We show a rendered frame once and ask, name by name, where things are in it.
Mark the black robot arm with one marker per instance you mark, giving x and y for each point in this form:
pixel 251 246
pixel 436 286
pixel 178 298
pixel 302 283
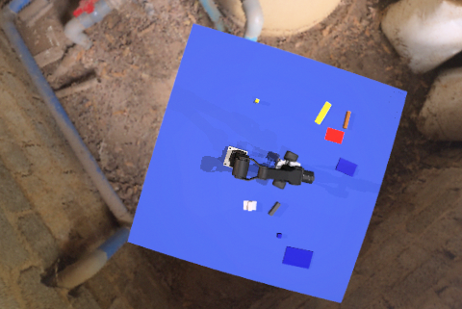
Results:
pixel 294 175

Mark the yellow flat bar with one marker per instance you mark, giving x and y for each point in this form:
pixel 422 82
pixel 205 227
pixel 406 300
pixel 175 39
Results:
pixel 322 113

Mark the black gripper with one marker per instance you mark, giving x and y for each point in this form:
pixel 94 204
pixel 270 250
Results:
pixel 291 157

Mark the red rectangular block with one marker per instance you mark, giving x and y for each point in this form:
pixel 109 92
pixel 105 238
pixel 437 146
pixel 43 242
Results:
pixel 334 135

